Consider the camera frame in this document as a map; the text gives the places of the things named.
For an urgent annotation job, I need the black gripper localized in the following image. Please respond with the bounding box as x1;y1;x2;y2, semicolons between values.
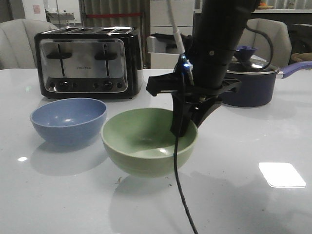
146;73;241;137

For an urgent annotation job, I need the green bowl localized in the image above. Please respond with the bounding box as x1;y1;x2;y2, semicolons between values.
100;108;199;178

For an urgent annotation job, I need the blue bowl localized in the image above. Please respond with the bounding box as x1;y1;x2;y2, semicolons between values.
30;97;107;146

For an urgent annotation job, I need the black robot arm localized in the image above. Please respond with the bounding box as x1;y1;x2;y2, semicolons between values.
146;0;259;137

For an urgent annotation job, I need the glass pot lid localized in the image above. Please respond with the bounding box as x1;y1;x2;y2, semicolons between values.
228;45;274;73

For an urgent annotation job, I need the dark blue saucepan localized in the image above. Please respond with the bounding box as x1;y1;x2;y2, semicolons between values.
221;61;312;107

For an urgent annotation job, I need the white refrigerator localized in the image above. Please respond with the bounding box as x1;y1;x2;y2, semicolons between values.
147;0;195;69

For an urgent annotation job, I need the beige armchair right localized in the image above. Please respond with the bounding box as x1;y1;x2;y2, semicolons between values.
234;18;293;69

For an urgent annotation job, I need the beige armchair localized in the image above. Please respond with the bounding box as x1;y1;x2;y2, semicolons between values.
234;18;293;69
0;19;57;70

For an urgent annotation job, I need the red barrier belt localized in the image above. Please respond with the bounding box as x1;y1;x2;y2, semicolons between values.
85;12;142;19

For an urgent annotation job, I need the black and chrome toaster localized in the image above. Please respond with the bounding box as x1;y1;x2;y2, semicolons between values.
35;26;143;99

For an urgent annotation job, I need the fruit plate on counter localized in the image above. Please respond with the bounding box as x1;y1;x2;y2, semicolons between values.
257;1;274;10

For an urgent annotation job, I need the white cart in background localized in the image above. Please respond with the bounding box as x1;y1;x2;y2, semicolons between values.
45;9;76;25

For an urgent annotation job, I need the beige armchair left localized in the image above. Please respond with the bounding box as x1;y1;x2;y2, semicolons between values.
0;19;57;70

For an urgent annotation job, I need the white cable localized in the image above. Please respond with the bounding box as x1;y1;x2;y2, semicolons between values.
166;0;195;86

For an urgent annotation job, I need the black cable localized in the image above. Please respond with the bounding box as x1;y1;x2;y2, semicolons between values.
173;55;199;234

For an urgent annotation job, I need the pink wall notice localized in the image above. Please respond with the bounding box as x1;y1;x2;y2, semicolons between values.
33;4;41;14

